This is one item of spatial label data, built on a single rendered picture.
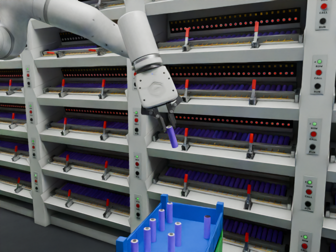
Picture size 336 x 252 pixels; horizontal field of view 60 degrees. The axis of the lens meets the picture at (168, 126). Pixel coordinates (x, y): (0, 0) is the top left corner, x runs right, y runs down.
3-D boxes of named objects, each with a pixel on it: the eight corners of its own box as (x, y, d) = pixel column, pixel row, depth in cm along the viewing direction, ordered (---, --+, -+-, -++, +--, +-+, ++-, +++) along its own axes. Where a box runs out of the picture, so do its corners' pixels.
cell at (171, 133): (177, 148, 80) (170, 127, 78) (171, 148, 81) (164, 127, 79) (179, 144, 82) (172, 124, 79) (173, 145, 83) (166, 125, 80)
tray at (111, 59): (129, 65, 128) (124, 43, 124) (36, 67, 156) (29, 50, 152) (151, 52, 143) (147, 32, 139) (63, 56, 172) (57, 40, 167)
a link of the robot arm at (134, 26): (134, 69, 86) (128, 61, 77) (120, 28, 87) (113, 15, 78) (161, 60, 86) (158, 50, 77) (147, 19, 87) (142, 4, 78)
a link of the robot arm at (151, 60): (128, 61, 77) (132, 71, 77) (160, 50, 77) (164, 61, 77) (131, 69, 85) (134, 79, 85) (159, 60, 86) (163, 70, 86)
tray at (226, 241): (287, 279, 108) (288, 254, 102) (149, 238, 136) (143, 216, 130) (293, 238, 124) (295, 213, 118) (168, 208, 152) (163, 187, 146)
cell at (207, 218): (203, 217, 81) (202, 239, 82) (209, 218, 80) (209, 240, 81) (204, 214, 83) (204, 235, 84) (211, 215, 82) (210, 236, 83)
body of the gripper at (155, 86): (129, 69, 77) (143, 109, 76) (166, 57, 78) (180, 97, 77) (131, 76, 84) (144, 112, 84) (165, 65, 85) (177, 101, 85)
